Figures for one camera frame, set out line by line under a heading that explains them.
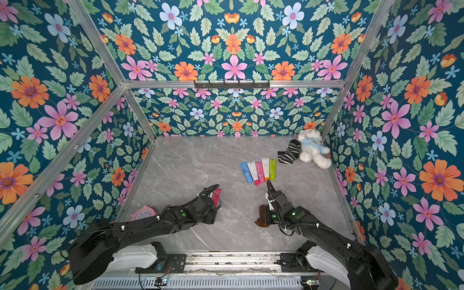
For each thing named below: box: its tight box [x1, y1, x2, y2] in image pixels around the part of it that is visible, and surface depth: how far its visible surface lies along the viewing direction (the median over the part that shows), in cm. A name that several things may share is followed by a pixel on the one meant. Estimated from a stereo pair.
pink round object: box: [130, 204, 158, 222], surface depth 87 cm
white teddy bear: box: [297, 128, 332, 170], surface depth 108 cm
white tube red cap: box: [247, 161, 260, 186], surface depth 103 cm
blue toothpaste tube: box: [239, 161, 254, 184], surface depth 103 cm
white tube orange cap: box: [261, 157, 271, 183], surface depth 106 cm
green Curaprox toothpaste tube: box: [269, 158, 278, 181], surface depth 106 cm
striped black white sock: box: [277, 138, 303, 165], surface depth 111 cm
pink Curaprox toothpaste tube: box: [255, 161, 266, 184], surface depth 103 cm
